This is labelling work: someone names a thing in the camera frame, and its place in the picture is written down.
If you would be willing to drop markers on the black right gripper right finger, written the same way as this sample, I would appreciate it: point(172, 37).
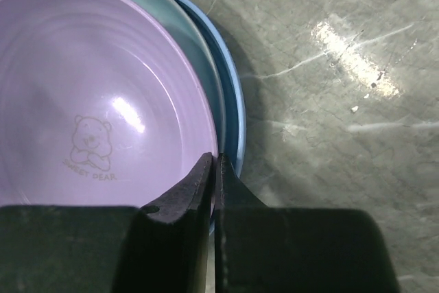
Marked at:
point(294, 249)

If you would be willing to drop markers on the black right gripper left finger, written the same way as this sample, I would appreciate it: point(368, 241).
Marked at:
point(160, 247)

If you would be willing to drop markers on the blue plate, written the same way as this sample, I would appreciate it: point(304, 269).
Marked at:
point(235, 138)

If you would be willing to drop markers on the lavender plate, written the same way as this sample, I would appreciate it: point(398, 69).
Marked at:
point(99, 105)

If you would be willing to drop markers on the cream plate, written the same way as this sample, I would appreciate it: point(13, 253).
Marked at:
point(183, 30)

